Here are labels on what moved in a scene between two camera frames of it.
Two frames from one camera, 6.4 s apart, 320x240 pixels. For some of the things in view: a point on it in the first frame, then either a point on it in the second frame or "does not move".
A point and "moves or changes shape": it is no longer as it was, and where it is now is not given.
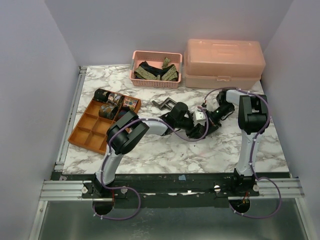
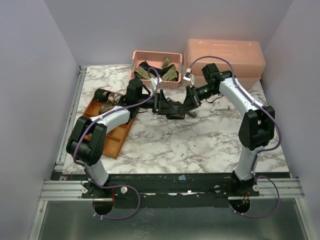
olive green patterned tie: (171, 74) does not move
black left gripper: (190, 117) -> (161, 105)
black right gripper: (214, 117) -> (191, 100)
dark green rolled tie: (101, 95) does not move
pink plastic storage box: (223, 64) does not move
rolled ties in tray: (108, 110) does not move
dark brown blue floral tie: (200, 131) moves or changes shape
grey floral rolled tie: (114, 97) does not move
